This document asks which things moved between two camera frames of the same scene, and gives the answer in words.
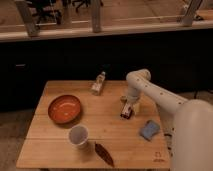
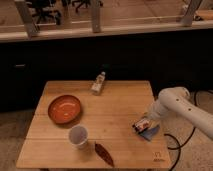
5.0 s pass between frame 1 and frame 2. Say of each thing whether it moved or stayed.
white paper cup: stayed
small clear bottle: stayed
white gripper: moved
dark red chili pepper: stayed
